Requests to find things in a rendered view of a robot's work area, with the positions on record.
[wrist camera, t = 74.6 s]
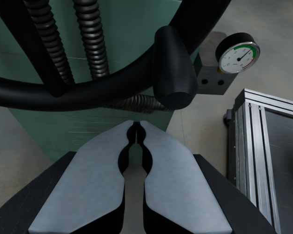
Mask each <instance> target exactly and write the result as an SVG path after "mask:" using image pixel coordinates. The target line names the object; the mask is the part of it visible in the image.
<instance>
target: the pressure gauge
mask: <svg viewBox="0 0 293 234"><path fill-rule="evenodd" d="M250 49H251V50H250ZM249 50H250V51H249ZM248 51H249V52H248ZM247 52H248V53H247ZM246 53H247V54H246ZM245 54H246V55H245ZM244 55H245V56H244ZM243 56H244V57H243ZM259 56H260V48H259V46H258V45H257V44H256V42H255V41H254V39H253V37H252V36H251V35H250V34H248V33H245V32H238V33H234V34H232V35H230V36H228V37H226V38H225V39H224V40H222V41H221V42H220V44H219V45H218V47H217V48H216V51H215V57H216V59H217V62H218V64H219V67H218V69H217V72H219V73H227V74H236V73H240V72H243V71H245V70H247V69H248V68H250V67H251V66H252V65H254V64H255V62H256V61H257V60H258V58H259ZM241 57H243V58H242V59H241V61H237V58H241Z"/></svg>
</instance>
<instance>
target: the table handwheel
mask: <svg viewBox="0 0 293 234"><path fill-rule="evenodd" d="M230 2H231V0H182V2H181V4H180V6H179V8H178V10H177V12H176V13H175V15H174V17H173V18H172V20H171V21H170V23H169V25H168V26H173V27H174V28H176V30H177V31H178V34H179V36H180V38H181V40H182V41H183V43H184V45H185V47H186V49H187V52H188V54H189V56H191V55H192V53H193V52H194V51H195V50H196V49H197V48H198V47H199V46H200V44H201V43H202V42H203V41H204V40H205V38H206V37H207V36H208V35H209V33H210V32H211V31H212V30H213V28H214V27H215V25H216V24H217V22H218V21H219V19H220V18H221V16H222V15H223V13H224V12H225V10H226V9H227V7H228V5H229V4H230ZM0 17H1V19H2V20H3V22H4V23H5V25H6V26H7V28H8V29H9V31H10V32H11V34H12V35H13V36H14V38H15V39H16V41H17V42H18V44H19V45H20V47H21V48H22V50H23V51H24V53H25V54H26V55H27V57H28V59H29V60H30V62H31V63H32V65H33V67H34V68H35V70H36V72H37V73H38V75H39V77H40V78H41V80H42V82H43V83H44V84H35V83H27V82H21V81H16V80H11V79H7V78H1V77H0V106H1V107H7V108H13V109H20V110H27V111H47V112H65V111H82V110H89V109H94V108H99V107H103V106H107V105H111V104H115V103H118V102H121V101H123V100H126V99H128V98H131V97H133V96H135V95H138V94H140V93H142V92H143V91H145V90H147V89H149V88H150V87H152V86H153V84H152V77H151V75H152V59H153V46H154V43H153V45H152V46H151V47H150V48H149V49H148V50H147V51H145V52H144V53H143V54H142V55H141V56H140V57H138V58H137V59H136V60H135V61H133V62H132V63H130V64H129V65H127V66H126V67H124V68H122V69H120V70H119V71H117V72H115V73H112V74H110V75H108V76H105V77H103V78H99V79H96V80H92V81H88V82H83V83H77V84H65V82H64V80H63V78H62V77H61V75H60V73H59V71H58V69H57V67H56V66H55V64H54V62H53V60H52V58H51V56H50V55H49V53H48V51H47V49H46V47H45V45H44V43H43V41H42V38H41V36H40V34H39V32H38V30H37V28H36V26H35V24H34V22H33V20H32V17H31V15H30V13H29V11H28V9H27V7H26V5H25V3H24V1H23V0H0Z"/></svg>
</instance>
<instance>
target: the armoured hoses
mask: <svg viewBox="0 0 293 234"><path fill-rule="evenodd" d="M23 1H24V3H25V5H26V7H27V9H28V11H29V13H30V15H31V17H32V20H33V22H34V24H35V26H36V28H37V30H38V32H39V34H40V36H41V38H42V41H43V43H44V45H45V47H46V49H47V51H48V53H49V55H50V56H51V58H52V60H53V62H54V64H55V66H56V67H57V69H58V71H59V73H60V75H61V77H62V78H63V80H64V82H65V84H75V81H74V78H73V75H72V71H71V67H70V66H69V62H68V58H67V57H66V53H65V49H64V47H63V43H62V42H61V40H62V39H61V37H60V36H59V35H60V33H59V31H58V27H57V26H56V24H55V23H56V20H55V19H54V18H53V16H54V14H53V13H52V12H51V9H52V8H51V6H50V5H49V0H23ZM72 1H73V3H74V6H73V8H74V9H75V10H76V12H75V15H76V16H77V17H78V18H77V22H78V23H79V27H78V28H79V29H80V30H81V32H80V35H81V36H82V39H81V40H82V41H83V46H84V47H85V49H84V51H85V52H86V57H87V61H88V65H89V70H90V74H91V78H92V80H96V79H99V78H103V77H105V76H108V75H110V73H109V65H108V60H107V52H106V47H105V41H104V35H103V30H102V23H101V17H100V10H99V3H98V2H97V0H72ZM103 108H108V109H109V108H110V109H117V110H121V111H122V110H124V111H132V112H138V113H143V114H150V115H151V114H152V113H153V112H154V110H157V111H166V112H173V111H175V110H171V109H168V108H166V107H165V106H163V105H162V104H161V103H160V102H158V101H157V100H156V99H155V97H154V96H148V95H141V94H138V95H135V96H133V97H131V98H128V99H126V100H123V101H121V102H118V103H115V104H111V105H107V106H103Z"/></svg>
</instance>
